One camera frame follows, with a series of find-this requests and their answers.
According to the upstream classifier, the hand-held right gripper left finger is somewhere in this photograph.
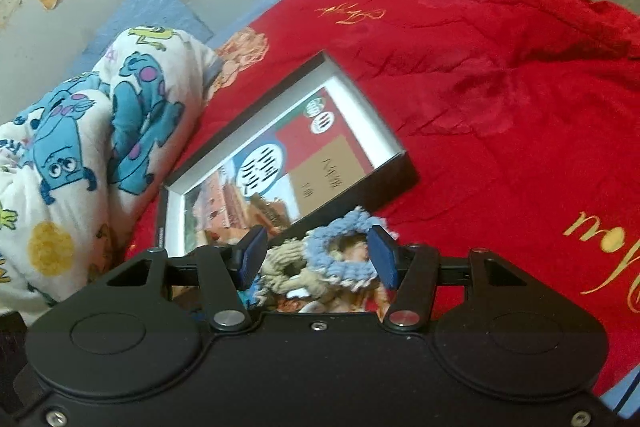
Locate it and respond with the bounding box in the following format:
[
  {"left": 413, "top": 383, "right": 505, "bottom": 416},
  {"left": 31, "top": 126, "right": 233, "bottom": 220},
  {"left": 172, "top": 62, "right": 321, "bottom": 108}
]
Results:
[{"left": 105, "top": 226, "right": 269, "bottom": 334}]

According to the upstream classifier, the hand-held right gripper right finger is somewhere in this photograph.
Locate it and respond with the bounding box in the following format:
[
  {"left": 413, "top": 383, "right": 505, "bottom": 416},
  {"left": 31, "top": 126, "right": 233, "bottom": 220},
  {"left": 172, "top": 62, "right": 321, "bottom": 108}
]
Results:
[{"left": 366, "top": 224, "right": 541, "bottom": 334}]

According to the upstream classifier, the beige knotted rope toy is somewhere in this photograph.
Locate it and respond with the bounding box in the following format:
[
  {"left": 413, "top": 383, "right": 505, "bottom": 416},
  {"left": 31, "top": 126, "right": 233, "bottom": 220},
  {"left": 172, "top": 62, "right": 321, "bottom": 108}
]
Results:
[{"left": 257, "top": 242, "right": 362, "bottom": 309}]

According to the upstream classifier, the blue crochet scrunchie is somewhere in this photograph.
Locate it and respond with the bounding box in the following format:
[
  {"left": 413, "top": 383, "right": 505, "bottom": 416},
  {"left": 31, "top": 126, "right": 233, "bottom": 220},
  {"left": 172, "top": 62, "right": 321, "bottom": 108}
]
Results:
[{"left": 302, "top": 206, "right": 401, "bottom": 294}]

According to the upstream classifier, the black shallow cardboard box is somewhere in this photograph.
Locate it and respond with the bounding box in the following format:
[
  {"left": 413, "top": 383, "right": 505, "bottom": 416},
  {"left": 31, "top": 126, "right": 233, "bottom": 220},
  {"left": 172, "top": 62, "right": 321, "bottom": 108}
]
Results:
[{"left": 155, "top": 51, "right": 421, "bottom": 259}]

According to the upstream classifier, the printed card in box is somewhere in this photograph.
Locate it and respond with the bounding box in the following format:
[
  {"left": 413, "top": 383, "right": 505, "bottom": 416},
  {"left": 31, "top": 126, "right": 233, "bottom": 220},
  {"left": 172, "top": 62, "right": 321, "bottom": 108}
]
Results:
[{"left": 182, "top": 87, "right": 376, "bottom": 256}]

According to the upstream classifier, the red printed blanket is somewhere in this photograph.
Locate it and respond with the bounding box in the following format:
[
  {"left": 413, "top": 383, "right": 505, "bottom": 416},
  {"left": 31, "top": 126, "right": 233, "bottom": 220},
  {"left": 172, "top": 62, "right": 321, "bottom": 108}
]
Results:
[{"left": 122, "top": 0, "right": 640, "bottom": 404}]

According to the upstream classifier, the cartoon monster printed quilt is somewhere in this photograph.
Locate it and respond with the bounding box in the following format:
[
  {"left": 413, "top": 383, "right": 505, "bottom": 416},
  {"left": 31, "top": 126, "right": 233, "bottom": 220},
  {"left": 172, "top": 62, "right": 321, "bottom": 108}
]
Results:
[{"left": 0, "top": 24, "right": 224, "bottom": 314}]

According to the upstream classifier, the blue bed sheet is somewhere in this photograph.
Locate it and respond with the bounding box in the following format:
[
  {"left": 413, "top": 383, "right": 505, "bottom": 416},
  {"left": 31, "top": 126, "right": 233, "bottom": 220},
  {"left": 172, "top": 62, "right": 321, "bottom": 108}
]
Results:
[{"left": 80, "top": 0, "right": 267, "bottom": 68}]

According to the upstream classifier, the white blue striped cloth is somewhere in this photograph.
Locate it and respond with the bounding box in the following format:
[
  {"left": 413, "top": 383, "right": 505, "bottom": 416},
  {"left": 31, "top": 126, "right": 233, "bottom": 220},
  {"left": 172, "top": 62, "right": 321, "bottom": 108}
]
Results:
[{"left": 597, "top": 361, "right": 640, "bottom": 423}]

